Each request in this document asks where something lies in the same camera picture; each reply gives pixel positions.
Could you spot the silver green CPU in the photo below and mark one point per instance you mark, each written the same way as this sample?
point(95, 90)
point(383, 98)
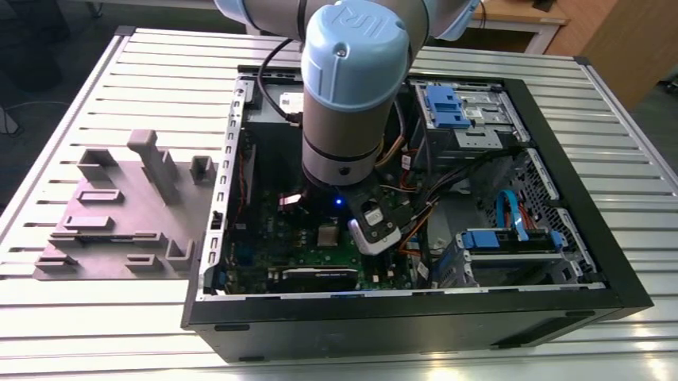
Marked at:
point(328, 236)

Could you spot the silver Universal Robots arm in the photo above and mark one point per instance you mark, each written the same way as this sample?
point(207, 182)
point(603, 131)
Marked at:
point(355, 99)

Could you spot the green motherboard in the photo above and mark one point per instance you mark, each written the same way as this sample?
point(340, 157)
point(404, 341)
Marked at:
point(275, 246)

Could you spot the grey power supply unit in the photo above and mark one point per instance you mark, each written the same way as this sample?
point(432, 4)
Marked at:
point(269, 151)

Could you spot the black graphics card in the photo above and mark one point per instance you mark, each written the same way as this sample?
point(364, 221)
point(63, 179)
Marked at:
point(318, 275)

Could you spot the grey metal drive cage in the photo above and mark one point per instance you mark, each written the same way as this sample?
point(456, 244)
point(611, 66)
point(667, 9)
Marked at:
point(476, 143)

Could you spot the grey metal disk bay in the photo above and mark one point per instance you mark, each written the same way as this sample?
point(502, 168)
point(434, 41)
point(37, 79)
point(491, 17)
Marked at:
point(460, 274)

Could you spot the hard disk in blue carrier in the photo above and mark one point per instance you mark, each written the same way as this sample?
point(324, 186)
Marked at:
point(484, 240)

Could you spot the blue plastic drive carrier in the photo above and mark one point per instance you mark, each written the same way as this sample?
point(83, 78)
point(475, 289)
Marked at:
point(447, 107)

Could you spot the grey plastic parts rack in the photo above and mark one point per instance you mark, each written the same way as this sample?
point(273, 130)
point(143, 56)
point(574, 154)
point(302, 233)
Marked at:
point(132, 222)

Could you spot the black PC case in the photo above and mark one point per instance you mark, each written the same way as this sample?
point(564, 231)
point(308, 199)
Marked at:
point(423, 329)

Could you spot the wooden cabinet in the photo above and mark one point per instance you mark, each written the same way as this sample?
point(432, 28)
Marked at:
point(625, 39)

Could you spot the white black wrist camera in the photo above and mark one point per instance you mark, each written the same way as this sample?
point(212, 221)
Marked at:
point(376, 234)

